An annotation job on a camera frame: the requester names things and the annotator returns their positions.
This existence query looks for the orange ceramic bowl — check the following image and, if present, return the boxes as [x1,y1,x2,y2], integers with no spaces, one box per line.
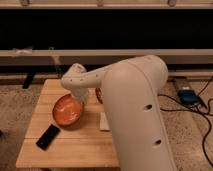
[52,94,84,126]

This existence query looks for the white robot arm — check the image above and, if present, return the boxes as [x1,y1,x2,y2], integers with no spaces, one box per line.
[61,55,177,171]

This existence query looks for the red round object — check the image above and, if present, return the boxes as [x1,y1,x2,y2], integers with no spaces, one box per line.
[95,88,103,104]

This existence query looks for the white rectangular block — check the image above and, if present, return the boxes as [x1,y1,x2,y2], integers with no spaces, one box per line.
[100,112,110,131]

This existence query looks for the wooden table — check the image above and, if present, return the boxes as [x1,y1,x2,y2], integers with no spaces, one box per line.
[16,79,118,168]

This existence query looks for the black smartphone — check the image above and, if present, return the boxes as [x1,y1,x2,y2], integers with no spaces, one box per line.
[36,124,60,150]

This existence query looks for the blue power adapter box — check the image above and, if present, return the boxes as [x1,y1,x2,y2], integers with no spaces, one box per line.
[178,90,198,105]

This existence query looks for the grey horizontal rail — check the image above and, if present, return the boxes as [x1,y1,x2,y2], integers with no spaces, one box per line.
[0,49,213,66]

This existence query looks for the black floor cable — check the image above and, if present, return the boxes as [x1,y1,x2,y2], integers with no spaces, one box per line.
[157,76,213,168]

